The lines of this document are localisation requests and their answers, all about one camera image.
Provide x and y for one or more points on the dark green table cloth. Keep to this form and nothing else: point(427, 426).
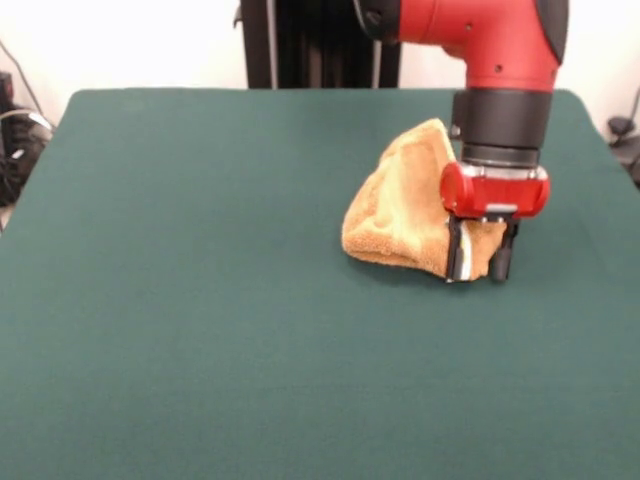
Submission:
point(200, 300)

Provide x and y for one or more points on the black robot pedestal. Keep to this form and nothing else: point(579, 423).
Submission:
point(310, 45)

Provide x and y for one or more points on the black wheeled stand frame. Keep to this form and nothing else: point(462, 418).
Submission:
point(622, 127)
point(20, 150)

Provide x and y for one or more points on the orange terry towel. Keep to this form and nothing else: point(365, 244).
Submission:
point(395, 200)

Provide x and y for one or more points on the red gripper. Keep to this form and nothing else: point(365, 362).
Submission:
point(495, 195)

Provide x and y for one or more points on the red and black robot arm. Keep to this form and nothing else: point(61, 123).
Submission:
point(500, 50)

